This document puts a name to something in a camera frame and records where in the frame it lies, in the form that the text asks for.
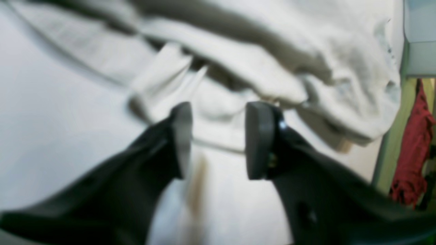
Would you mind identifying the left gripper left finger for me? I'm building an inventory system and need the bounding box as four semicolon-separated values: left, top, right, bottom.
1;102;193;245

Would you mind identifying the green mat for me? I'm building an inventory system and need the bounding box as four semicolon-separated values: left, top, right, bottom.
371;44;436;194

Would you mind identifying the beige t-shirt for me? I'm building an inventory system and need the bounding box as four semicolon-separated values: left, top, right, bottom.
6;0;401;150

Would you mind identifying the dark red cloth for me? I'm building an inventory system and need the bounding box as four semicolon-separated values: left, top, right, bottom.
390;79;435;207

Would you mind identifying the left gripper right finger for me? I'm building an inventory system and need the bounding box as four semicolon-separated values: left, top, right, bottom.
245;102;436;245

